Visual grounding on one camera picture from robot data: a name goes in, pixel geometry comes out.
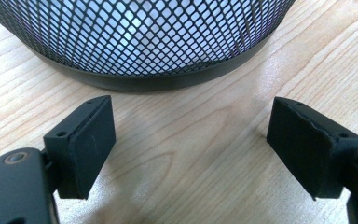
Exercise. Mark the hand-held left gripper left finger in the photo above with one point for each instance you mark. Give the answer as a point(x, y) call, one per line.
point(85, 149)

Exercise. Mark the black metal mesh basket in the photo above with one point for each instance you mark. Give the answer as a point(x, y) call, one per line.
point(136, 40)

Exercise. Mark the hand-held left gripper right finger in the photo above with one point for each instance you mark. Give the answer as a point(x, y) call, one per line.
point(304, 146)

